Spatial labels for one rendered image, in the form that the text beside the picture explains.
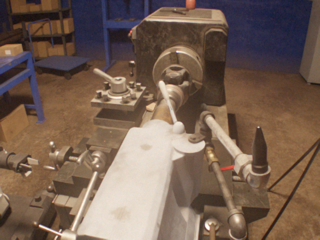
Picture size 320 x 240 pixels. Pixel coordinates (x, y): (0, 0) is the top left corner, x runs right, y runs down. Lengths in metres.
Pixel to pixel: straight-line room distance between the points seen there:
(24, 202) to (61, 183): 1.05
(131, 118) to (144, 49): 0.62
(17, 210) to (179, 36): 1.57
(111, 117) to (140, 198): 0.52
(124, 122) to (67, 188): 0.34
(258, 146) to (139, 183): 0.27
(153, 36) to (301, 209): 1.70
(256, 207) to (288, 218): 1.24
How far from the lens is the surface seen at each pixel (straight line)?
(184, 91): 1.08
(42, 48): 5.44
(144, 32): 1.49
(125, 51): 5.14
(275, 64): 5.09
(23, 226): 1.89
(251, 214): 0.98
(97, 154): 0.87
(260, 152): 0.41
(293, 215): 2.22
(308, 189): 2.49
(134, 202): 0.53
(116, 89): 0.98
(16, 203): 2.09
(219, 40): 1.40
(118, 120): 0.98
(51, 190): 1.16
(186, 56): 1.27
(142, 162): 0.62
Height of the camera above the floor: 1.56
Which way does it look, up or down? 30 degrees down
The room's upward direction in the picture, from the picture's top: straight up
